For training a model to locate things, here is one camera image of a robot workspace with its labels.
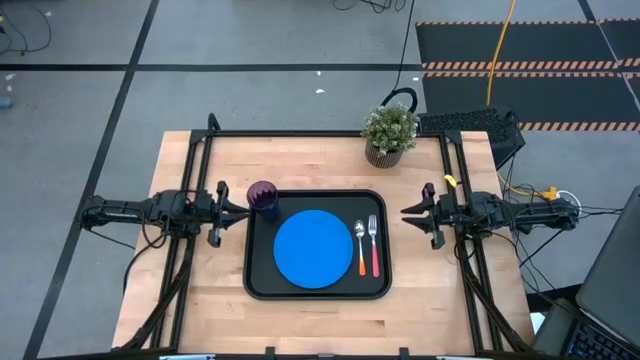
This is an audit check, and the purple faceted cup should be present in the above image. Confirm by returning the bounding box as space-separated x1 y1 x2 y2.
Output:
246 180 280 224

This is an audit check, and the fork with pink handle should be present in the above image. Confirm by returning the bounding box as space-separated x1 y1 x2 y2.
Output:
367 214 381 279

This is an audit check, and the black cable with loop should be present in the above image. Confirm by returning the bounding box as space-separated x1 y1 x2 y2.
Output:
382 0 419 114

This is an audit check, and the black metal table frame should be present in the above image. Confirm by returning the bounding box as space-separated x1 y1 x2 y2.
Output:
115 112 535 360

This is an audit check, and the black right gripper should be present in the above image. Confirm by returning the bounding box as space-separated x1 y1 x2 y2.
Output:
400 182 469 251

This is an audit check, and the black perforated computer case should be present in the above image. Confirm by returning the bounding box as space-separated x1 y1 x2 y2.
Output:
417 106 527 171

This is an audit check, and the potted plant in ribbed pot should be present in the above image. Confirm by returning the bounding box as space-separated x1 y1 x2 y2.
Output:
360 102 420 170

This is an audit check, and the spoon with orange handle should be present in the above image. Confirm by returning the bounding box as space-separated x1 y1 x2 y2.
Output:
353 219 368 277

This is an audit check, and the blue round plate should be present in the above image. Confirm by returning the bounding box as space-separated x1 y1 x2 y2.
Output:
272 209 355 290

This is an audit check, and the dark grey laptop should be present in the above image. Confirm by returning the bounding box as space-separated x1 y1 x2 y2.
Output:
531 184 640 360

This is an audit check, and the black plastic tray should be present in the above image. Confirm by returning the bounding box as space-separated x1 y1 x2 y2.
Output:
243 188 393 301

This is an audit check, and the black mat with hazard stripes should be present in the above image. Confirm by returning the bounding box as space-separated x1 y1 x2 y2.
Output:
414 18 640 132

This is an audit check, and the yellow cable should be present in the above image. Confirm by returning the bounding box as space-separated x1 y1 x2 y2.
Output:
487 0 518 94

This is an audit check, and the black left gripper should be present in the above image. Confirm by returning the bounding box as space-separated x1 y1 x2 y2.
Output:
193 180 250 249

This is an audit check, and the white cable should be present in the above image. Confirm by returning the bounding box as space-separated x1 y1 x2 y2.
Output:
557 188 583 211

